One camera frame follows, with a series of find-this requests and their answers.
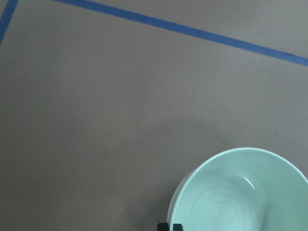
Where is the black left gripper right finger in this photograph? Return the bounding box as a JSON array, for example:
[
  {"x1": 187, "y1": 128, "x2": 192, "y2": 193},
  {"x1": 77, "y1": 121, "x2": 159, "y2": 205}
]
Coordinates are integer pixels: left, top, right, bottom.
[{"x1": 172, "y1": 223, "x2": 183, "y2": 231}]

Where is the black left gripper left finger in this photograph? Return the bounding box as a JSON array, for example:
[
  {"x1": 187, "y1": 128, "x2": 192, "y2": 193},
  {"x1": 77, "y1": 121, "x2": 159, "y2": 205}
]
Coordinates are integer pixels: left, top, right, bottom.
[{"x1": 157, "y1": 223, "x2": 167, "y2": 231}]

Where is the mint green bowl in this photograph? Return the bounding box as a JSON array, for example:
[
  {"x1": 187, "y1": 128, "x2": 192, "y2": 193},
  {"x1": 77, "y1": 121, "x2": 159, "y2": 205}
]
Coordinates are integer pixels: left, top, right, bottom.
[{"x1": 167, "y1": 148, "x2": 308, "y2": 231}]

